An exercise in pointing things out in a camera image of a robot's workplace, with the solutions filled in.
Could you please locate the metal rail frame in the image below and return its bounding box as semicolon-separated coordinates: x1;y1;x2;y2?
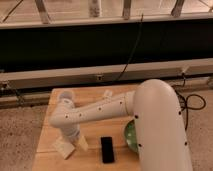
0;0;213;101

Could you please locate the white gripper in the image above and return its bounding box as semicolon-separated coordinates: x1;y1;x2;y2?
60;125;88;151

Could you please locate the black cable at base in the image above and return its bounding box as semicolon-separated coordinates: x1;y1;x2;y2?
171;73;207;131

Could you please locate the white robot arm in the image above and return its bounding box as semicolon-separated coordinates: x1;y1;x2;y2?
50;79;193;171

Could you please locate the translucent ceramic cup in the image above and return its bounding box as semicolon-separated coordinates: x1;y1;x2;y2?
57;91;75;108

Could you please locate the black rectangular block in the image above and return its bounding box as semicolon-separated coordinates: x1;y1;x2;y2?
101;137;115;164

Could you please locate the white sponge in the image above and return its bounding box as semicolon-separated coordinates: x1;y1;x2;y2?
53;137;75;160

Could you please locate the green bowl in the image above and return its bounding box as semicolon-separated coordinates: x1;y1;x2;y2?
124;120;138;153

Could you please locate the black hanging cable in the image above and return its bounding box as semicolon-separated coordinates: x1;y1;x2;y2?
113;13;145;83

